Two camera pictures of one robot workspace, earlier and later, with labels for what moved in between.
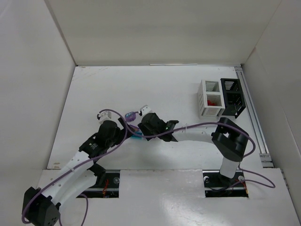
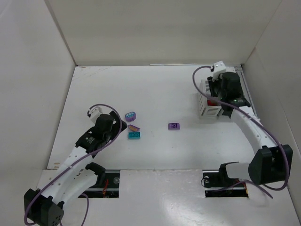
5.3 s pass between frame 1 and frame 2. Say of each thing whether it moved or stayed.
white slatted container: stayed
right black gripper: moved
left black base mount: stayed
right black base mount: stayed
